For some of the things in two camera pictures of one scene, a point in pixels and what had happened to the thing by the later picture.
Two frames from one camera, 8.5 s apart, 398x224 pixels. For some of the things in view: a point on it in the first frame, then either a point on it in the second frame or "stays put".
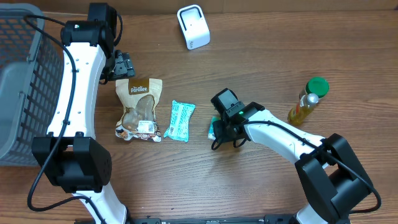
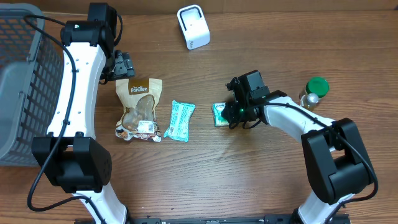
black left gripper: [125, 66] stays put
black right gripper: [223, 137] -> [234, 117]
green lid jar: [318, 85] stays put
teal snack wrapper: [180, 121] stays put
